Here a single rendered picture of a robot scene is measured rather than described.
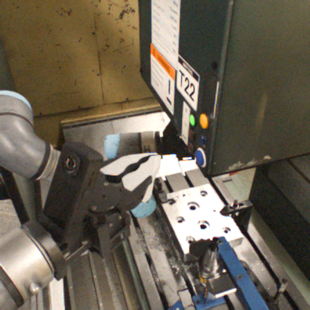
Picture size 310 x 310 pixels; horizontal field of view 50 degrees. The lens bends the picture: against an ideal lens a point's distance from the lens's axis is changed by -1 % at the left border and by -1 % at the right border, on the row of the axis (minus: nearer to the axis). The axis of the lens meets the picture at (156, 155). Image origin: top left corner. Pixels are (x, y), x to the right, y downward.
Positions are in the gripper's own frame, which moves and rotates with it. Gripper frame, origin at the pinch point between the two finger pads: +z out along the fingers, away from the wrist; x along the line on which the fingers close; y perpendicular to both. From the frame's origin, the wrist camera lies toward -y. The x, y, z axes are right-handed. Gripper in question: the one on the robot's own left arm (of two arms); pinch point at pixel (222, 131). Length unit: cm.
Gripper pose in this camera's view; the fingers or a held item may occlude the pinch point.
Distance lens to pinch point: 101.9
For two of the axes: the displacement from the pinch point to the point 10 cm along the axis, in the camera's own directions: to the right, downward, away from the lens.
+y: 0.6, 7.7, 6.4
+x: 0.6, 6.3, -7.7
